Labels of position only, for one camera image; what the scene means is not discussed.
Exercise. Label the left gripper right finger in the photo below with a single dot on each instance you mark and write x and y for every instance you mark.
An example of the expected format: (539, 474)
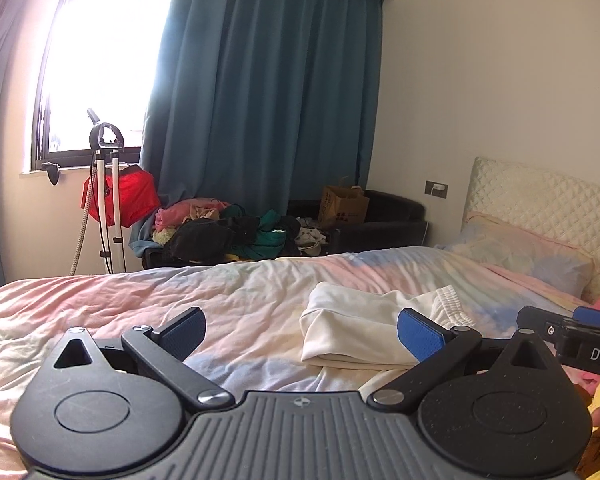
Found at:
(482, 402)

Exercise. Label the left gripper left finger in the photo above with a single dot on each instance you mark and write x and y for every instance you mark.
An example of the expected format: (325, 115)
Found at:
(118, 402)

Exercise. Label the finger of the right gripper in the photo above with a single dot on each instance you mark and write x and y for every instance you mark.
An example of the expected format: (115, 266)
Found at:
(587, 316)
(551, 327)

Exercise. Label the cream zip hoodie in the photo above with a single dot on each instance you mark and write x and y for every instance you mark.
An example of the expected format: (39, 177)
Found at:
(345, 328)

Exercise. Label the pile of clothes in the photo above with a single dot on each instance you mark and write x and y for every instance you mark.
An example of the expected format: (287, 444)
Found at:
(206, 231)

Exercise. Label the pastel pillow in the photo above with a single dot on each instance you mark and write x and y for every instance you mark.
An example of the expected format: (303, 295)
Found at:
(521, 253)

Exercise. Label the quilted white headboard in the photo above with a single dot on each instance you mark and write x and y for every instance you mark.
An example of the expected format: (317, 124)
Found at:
(562, 208)

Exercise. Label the red bag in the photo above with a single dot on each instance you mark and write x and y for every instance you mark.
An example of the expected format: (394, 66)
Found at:
(138, 196)

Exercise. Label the brown paper bag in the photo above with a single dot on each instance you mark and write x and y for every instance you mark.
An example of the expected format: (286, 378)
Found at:
(342, 204)

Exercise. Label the garment steamer stand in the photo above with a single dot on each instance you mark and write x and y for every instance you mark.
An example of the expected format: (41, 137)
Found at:
(103, 191)

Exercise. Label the wall socket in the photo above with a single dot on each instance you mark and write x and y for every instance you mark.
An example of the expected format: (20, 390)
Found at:
(436, 189)

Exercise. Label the window frame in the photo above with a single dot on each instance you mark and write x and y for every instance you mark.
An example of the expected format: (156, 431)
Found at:
(99, 63)

